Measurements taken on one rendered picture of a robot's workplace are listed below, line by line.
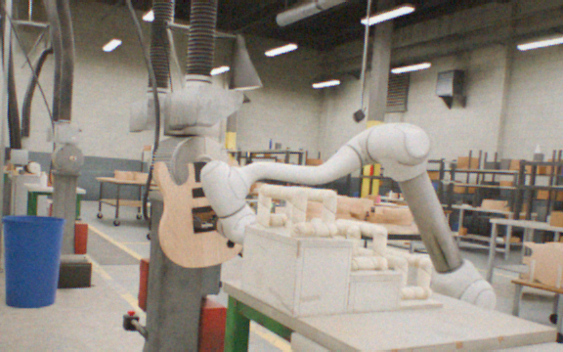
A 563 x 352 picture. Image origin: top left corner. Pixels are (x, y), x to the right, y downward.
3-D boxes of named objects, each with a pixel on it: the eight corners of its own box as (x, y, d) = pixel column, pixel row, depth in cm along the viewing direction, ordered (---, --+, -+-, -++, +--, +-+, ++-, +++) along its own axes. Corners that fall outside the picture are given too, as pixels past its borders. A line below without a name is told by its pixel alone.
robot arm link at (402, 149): (465, 295, 207) (511, 311, 187) (436, 320, 203) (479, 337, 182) (391, 115, 186) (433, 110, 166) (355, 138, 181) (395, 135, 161)
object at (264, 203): (254, 227, 137) (256, 190, 136) (265, 227, 139) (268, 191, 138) (260, 228, 134) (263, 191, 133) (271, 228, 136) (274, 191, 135)
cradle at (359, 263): (344, 268, 129) (345, 255, 129) (380, 268, 135) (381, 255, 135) (353, 271, 126) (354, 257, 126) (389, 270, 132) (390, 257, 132)
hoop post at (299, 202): (286, 236, 122) (290, 195, 121) (298, 236, 124) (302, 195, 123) (294, 238, 119) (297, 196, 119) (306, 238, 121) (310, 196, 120)
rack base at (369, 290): (286, 288, 148) (288, 255, 147) (334, 286, 156) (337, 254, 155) (347, 314, 124) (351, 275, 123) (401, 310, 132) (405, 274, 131)
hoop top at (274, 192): (256, 196, 136) (257, 183, 136) (267, 197, 138) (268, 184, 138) (297, 202, 119) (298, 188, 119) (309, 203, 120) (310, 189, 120)
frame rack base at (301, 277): (238, 289, 141) (242, 225, 139) (287, 287, 148) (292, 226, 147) (292, 318, 117) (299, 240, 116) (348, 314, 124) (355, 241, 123)
